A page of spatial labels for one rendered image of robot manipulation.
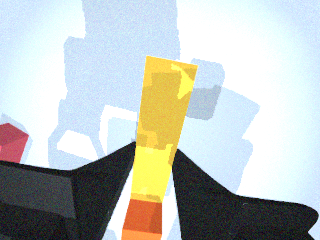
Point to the yellow bar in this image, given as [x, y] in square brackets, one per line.
[166, 92]

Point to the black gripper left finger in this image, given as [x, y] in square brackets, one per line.
[86, 196]

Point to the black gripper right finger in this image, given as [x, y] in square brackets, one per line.
[209, 211]

